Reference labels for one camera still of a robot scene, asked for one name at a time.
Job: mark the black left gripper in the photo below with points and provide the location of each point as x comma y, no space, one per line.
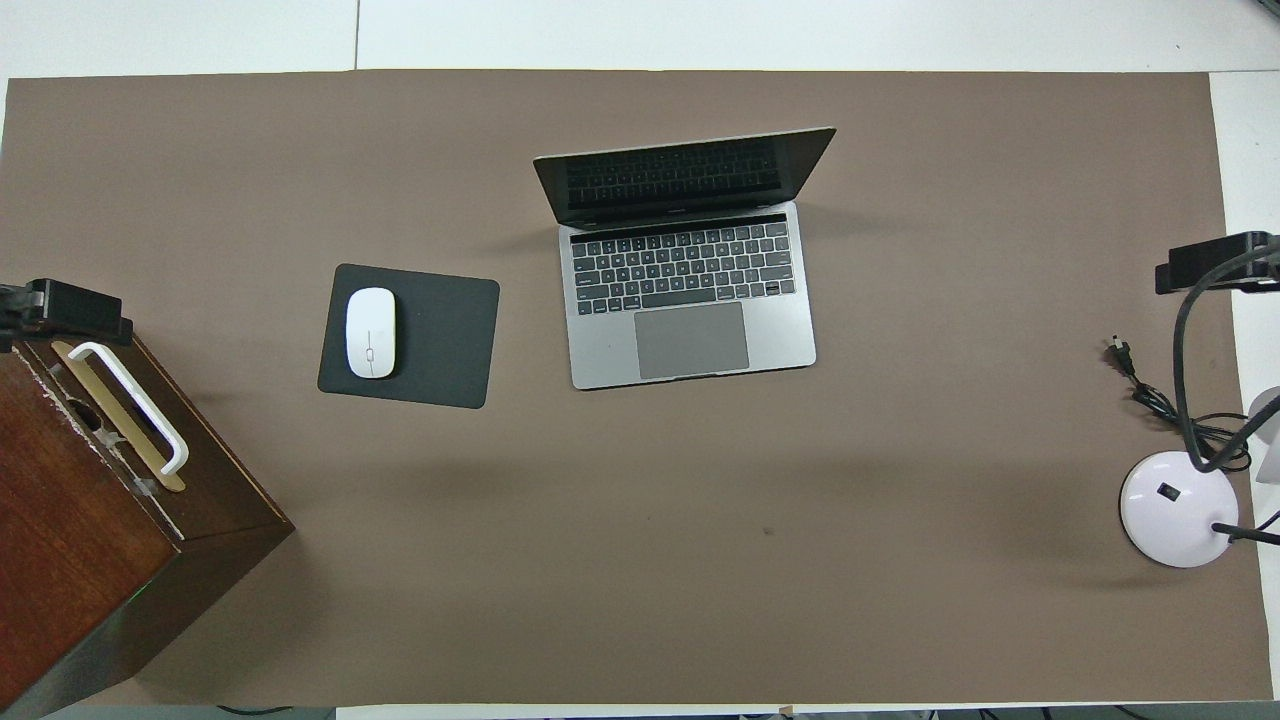
12,315

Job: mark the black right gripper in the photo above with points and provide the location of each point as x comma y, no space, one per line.
1276,260

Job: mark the silver laptop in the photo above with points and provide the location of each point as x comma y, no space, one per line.
690,290

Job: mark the dark brown wooden box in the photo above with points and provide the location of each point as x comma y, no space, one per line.
80,540

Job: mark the white desk lamp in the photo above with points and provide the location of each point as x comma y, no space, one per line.
1175,510

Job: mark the white computer mouse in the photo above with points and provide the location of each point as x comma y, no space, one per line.
371,332

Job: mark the black mouse pad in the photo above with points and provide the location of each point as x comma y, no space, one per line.
440,340

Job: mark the brown table mat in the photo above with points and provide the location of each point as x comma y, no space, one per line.
800,550

